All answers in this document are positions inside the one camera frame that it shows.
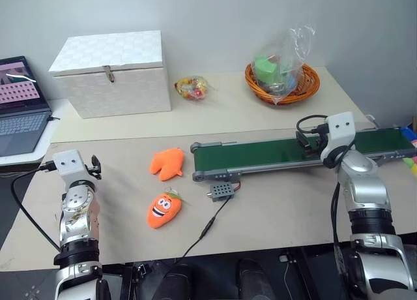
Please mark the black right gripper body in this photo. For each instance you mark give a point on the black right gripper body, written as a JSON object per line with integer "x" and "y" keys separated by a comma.
{"x": 319, "y": 137}

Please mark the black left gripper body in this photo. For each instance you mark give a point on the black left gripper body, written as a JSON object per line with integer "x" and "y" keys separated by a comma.
{"x": 92, "y": 172}

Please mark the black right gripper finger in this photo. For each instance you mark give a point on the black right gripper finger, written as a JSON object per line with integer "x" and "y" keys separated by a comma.
{"x": 302, "y": 139}

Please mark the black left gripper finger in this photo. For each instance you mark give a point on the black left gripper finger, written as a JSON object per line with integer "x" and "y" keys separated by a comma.
{"x": 96, "y": 159}

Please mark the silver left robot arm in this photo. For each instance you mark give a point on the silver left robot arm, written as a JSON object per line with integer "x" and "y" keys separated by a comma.
{"x": 75, "y": 215}

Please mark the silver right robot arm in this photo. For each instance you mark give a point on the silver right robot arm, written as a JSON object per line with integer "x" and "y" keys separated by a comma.
{"x": 366, "y": 195}

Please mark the green conveyor belt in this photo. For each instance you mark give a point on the green conveyor belt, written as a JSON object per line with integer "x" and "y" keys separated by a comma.
{"x": 293, "y": 151}

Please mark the grey perforated motor block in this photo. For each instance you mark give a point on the grey perforated motor block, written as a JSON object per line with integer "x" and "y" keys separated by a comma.
{"x": 221, "y": 191}

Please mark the orange woven basket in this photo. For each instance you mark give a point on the orange woven basket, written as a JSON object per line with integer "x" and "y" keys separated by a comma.
{"x": 309, "y": 84}

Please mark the orange plush tooth toy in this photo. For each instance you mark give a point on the orange plush tooth toy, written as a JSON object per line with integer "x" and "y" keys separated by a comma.
{"x": 167, "y": 163}

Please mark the orange carrot plush toy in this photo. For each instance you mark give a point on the orange carrot plush toy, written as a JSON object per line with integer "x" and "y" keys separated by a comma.
{"x": 163, "y": 210}

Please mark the clear plastic bag of toys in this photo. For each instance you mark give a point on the clear plastic bag of toys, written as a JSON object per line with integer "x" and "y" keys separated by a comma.
{"x": 283, "y": 62}

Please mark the green toy block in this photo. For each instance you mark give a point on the green toy block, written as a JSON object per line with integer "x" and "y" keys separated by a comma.
{"x": 265, "y": 68}

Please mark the white lidded storage box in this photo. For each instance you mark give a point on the white lidded storage box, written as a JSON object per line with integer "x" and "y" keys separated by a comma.
{"x": 110, "y": 75}

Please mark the dark grey laptop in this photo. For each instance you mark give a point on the dark grey laptop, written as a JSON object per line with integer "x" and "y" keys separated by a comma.
{"x": 19, "y": 117}

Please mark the colourful toy pile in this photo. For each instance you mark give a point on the colourful toy pile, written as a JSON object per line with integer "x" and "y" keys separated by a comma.
{"x": 411, "y": 143}

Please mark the clear bag of candies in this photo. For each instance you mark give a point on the clear bag of candies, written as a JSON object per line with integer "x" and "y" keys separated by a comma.
{"x": 192, "y": 88}

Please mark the dark rounded shape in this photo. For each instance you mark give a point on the dark rounded shape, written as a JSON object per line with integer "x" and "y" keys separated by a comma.
{"x": 255, "y": 280}
{"x": 177, "y": 283}

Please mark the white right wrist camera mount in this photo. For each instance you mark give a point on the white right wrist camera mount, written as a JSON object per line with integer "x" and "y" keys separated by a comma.
{"x": 340, "y": 127}

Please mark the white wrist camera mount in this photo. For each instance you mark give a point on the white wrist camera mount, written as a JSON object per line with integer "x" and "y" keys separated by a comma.
{"x": 340, "y": 127}
{"x": 67, "y": 164}

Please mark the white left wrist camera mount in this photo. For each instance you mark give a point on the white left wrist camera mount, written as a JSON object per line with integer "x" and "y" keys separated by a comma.
{"x": 67, "y": 164}

